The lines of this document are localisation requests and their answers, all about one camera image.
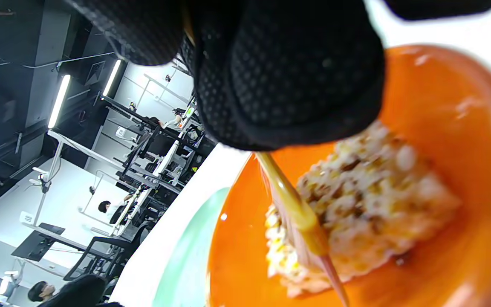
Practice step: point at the long ceiling light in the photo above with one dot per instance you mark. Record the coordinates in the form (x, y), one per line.
(59, 101)
(111, 78)

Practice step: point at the orange bowl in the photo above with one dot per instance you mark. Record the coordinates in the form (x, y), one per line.
(441, 106)

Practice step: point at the green plate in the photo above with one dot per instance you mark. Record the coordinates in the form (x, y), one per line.
(190, 256)

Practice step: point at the rectangular puffed rice cake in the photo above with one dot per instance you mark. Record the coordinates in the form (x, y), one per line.
(377, 192)

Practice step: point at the person's right hand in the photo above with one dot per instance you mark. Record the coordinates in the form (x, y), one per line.
(292, 76)

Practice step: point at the black flat monitor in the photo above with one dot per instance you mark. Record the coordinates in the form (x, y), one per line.
(36, 243)

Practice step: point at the black armrest office chair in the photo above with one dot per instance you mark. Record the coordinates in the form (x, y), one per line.
(100, 247)

